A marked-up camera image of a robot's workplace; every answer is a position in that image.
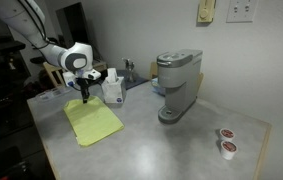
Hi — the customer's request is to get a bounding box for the yellow-green microfiber cloth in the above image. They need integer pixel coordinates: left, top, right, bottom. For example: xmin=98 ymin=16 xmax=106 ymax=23
xmin=63 ymin=95 xmax=125 ymax=148

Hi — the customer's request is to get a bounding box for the black hat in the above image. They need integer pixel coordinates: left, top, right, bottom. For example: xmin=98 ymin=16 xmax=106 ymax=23
xmin=30 ymin=55 xmax=47 ymax=65

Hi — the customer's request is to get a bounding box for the white facial tissue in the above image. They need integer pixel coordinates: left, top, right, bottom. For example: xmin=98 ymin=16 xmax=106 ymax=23
xmin=106 ymin=67 xmax=119 ymax=84

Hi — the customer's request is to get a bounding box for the metal utensil holder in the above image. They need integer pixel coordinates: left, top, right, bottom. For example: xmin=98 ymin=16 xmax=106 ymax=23
xmin=121 ymin=57 xmax=137 ymax=83

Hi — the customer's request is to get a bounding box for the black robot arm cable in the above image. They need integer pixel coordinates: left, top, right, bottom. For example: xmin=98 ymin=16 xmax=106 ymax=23
xmin=17 ymin=0 xmax=60 ymax=51

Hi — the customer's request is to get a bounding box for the black shelf stand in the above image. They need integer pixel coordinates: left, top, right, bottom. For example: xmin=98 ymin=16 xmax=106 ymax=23
xmin=0 ymin=34 xmax=32 ymax=134

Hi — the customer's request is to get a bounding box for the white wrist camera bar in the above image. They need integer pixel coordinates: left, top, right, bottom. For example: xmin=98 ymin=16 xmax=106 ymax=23
xmin=62 ymin=68 xmax=102 ymax=88

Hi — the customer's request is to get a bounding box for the black monitor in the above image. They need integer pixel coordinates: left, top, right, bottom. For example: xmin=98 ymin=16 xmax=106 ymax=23
xmin=54 ymin=1 xmax=90 ymax=49

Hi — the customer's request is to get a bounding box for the grey speckled tissue box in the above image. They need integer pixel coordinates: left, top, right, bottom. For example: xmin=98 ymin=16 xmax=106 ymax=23
xmin=100 ymin=76 xmax=127 ymax=105

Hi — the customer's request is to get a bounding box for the light wooden chair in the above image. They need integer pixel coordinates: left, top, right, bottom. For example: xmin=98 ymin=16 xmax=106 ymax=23
xmin=42 ymin=60 xmax=109 ymax=88

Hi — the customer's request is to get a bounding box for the clear plastic tray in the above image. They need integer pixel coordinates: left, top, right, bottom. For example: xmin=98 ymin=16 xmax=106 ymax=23
xmin=35 ymin=85 xmax=72 ymax=103

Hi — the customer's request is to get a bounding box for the dark blue placemat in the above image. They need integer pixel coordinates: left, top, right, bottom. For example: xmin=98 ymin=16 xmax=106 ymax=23
xmin=115 ymin=69 xmax=150 ymax=91

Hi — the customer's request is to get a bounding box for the beige wall thermostat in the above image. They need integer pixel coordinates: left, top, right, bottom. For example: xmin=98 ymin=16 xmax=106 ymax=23
xmin=196 ymin=0 xmax=217 ymax=24

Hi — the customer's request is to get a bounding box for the white light switch plate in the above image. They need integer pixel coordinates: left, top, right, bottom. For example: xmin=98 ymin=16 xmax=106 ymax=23
xmin=226 ymin=0 xmax=259 ymax=24

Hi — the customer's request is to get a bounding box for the white coffee pod red lid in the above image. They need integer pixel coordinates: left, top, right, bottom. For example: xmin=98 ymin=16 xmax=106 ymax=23
xmin=219 ymin=140 xmax=239 ymax=161
xmin=218 ymin=127 xmax=236 ymax=142

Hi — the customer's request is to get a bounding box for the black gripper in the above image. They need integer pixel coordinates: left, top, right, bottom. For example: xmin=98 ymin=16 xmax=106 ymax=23
xmin=76 ymin=77 xmax=92 ymax=104

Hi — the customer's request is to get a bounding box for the grey pod coffee maker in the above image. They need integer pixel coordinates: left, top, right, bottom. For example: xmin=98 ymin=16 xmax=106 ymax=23
xmin=156 ymin=48 xmax=204 ymax=125

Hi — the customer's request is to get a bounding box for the blue and white pack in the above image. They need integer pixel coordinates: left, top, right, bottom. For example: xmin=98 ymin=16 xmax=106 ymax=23
xmin=150 ymin=78 xmax=165 ymax=96

